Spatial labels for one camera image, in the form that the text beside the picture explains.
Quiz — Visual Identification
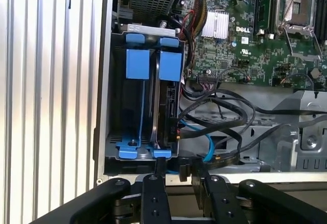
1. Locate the silver finned heat sink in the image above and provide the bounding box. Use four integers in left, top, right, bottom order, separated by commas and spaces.
201, 10, 230, 40

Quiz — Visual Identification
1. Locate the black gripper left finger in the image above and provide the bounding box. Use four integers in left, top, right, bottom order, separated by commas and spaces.
29, 158, 172, 224

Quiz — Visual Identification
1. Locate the metal socket cover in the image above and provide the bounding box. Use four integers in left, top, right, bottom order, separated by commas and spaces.
282, 23, 325, 61

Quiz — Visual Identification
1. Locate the black disk power wire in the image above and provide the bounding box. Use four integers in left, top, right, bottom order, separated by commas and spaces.
169, 91, 256, 143

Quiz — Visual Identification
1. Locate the grey perforated drive cage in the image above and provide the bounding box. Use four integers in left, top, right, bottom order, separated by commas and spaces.
178, 88, 327, 174

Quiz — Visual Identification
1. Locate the black RAM slot bank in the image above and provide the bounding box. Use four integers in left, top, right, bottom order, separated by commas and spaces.
315, 0, 327, 41
254, 0, 272, 31

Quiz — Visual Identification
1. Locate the flat black wire yellow print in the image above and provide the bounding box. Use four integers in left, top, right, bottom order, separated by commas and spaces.
201, 121, 327, 170

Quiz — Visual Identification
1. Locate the empty blue disk carrier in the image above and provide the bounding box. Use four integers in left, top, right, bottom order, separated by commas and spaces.
116, 33, 151, 161

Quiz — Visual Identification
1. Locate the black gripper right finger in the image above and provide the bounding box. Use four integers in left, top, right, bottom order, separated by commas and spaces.
178, 159, 327, 224

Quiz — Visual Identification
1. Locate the black disk bay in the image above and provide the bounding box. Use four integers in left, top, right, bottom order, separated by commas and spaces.
104, 31, 186, 175

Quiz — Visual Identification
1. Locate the silver bay bracket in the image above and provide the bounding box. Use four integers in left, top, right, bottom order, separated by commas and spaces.
120, 23, 180, 37

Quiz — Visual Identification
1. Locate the coloured power wire bundle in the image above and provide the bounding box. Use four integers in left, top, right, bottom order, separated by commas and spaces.
182, 0, 209, 38

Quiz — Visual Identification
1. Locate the thin black wire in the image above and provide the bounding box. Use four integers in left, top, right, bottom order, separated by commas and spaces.
216, 68, 327, 116

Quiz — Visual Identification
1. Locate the locking lever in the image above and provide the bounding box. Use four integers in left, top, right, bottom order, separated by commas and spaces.
279, 0, 306, 29

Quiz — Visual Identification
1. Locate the green motherboard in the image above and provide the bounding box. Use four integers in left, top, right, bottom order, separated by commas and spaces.
176, 0, 327, 91

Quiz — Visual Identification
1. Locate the round coin battery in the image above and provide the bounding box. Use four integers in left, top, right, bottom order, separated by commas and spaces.
310, 66, 322, 80

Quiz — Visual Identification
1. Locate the open black PC case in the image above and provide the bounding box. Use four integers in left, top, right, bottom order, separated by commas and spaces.
93, 0, 327, 184

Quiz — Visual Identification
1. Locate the hard disk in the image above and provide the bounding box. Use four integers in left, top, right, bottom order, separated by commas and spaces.
150, 36, 184, 160

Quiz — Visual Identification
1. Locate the blue disk data wire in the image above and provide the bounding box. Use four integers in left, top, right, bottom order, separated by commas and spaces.
178, 120, 217, 162

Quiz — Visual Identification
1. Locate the CPU socket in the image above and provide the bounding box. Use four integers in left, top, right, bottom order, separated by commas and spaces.
277, 0, 319, 28

